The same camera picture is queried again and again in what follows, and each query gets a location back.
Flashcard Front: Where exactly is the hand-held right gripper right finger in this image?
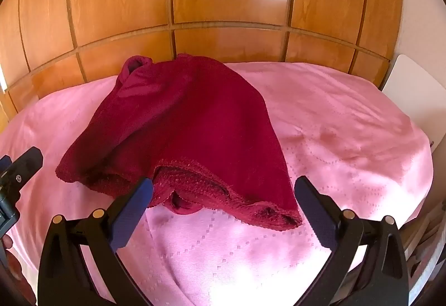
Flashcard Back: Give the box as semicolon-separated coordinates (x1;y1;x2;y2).
294;175;409;306

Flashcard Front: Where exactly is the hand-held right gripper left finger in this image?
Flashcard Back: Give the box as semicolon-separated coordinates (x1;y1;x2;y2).
38;178;154;306

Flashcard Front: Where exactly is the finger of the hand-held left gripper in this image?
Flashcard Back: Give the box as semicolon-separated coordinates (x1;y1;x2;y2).
0;147;44;196

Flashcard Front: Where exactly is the dark red knitted sweater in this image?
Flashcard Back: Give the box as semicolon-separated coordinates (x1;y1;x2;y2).
56;53;304;232

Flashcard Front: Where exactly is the pink bedspread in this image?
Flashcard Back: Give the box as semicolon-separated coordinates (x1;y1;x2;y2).
0;60;434;306

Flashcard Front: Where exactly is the white slatted furniture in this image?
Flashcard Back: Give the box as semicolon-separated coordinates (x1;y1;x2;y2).
401;200;446;296

